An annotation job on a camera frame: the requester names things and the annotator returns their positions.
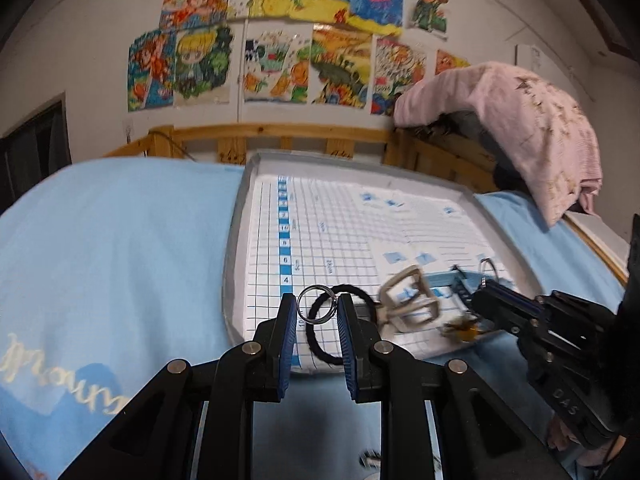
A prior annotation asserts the colourful doodle poster drawing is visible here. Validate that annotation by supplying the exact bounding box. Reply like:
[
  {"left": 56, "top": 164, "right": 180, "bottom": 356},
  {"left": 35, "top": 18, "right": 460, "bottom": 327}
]
[{"left": 371, "top": 37, "right": 426, "bottom": 116}]

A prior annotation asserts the silver twisted hair clip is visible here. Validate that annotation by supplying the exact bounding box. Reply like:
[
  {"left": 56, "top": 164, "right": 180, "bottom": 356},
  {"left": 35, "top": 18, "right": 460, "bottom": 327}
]
[{"left": 359, "top": 450, "right": 382, "bottom": 469}]

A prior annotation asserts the black elastic hair tie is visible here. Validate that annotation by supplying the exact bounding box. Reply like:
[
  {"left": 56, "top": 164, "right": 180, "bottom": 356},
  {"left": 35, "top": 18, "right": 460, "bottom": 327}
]
[{"left": 304, "top": 284, "right": 382, "bottom": 366}]

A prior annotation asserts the dark doorway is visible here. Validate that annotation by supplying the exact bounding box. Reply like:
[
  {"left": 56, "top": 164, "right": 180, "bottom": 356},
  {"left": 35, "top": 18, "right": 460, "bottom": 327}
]
[{"left": 0, "top": 94, "right": 72, "bottom": 212}]

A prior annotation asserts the orange clownfish drawing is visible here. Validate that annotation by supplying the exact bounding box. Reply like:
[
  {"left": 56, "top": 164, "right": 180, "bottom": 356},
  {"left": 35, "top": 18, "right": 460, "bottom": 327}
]
[{"left": 435, "top": 49, "right": 470, "bottom": 75}]

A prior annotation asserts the small silver ring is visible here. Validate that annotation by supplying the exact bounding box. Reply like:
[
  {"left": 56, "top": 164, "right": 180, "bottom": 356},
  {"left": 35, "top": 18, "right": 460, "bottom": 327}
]
[{"left": 296, "top": 284, "right": 342, "bottom": 323}]

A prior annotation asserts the white wall air conditioner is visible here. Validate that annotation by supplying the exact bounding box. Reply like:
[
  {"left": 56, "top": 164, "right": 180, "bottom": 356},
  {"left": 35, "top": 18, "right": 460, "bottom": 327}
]
[{"left": 515, "top": 44, "right": 593, "bottom": 105}]

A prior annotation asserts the orange haired girl drawing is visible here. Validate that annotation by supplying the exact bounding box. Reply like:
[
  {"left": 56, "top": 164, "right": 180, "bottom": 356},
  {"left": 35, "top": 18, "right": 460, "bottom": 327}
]
[{"left": 127, "top": 29, "right": 176, "bottom": 112}]

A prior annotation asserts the person's right hand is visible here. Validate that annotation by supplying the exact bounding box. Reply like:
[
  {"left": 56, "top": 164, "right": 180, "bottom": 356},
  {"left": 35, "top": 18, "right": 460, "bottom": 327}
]
[{"left": 546, "top": 415, "right": 626, "bottom": 467}]

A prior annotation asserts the wooden bed frame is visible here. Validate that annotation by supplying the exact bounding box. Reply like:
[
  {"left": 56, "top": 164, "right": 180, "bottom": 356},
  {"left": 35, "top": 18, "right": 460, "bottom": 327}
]
[{"left": 102, "top": 123, "right": 632, "bottom": 286}]

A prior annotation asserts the red haired character drawing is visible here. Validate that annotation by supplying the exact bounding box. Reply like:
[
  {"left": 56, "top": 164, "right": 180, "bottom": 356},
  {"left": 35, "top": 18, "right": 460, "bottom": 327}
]
[{"left": 409, "top": 0, "right": 449, "bottom": 39}]

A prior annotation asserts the orange landscape drawing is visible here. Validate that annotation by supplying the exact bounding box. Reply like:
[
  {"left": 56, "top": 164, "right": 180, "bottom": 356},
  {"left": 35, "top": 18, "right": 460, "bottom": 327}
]
[{"left": 310, "top": 24, "right": 373, "bottom": 110}]

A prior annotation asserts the blond boy drawing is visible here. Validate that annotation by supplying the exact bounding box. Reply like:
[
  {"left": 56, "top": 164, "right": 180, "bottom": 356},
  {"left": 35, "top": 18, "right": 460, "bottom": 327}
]
[{"left": 174, "top": 25, "right": 233, "bottom": 106}]

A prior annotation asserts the light blue cartoon bed blanket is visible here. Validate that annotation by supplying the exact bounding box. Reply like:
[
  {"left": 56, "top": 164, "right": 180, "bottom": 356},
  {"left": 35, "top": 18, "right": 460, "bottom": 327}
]
[{"left": 1, "top": 158, "right": 624, "bottom": 479}]

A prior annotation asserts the goldfish and cup drawing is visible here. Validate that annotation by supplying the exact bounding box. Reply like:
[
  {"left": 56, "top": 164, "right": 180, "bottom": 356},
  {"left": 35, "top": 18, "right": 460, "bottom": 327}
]
[{"left": 242, "top": 21, "right": 311, "bottom": 104}]

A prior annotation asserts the grey cardboard box lid tray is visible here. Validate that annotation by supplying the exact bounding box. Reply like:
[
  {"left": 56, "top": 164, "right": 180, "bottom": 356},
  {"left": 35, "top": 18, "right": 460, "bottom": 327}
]
[{"left": 221, "top": 152, "right": 541, "bottom": 358}]

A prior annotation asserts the beige plastic hair claw clip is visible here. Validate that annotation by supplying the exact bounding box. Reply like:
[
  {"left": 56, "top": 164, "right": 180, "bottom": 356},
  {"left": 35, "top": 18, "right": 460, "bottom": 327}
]
[{"left": 376, "top": 266, "right": 440, "bottom": 333}]

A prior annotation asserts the pink floral cloth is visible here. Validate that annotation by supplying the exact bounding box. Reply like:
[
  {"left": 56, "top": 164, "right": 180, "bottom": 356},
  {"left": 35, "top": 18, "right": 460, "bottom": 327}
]
[{"left": 394, "top": 62, "right": 603, "bottom": 226}]

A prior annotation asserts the mermaid drawing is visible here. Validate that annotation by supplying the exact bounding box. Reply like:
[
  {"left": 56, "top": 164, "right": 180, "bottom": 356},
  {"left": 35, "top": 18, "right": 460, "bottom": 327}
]
[{"left": 158, "top": 0, "right": 228, "bottom": 32}]

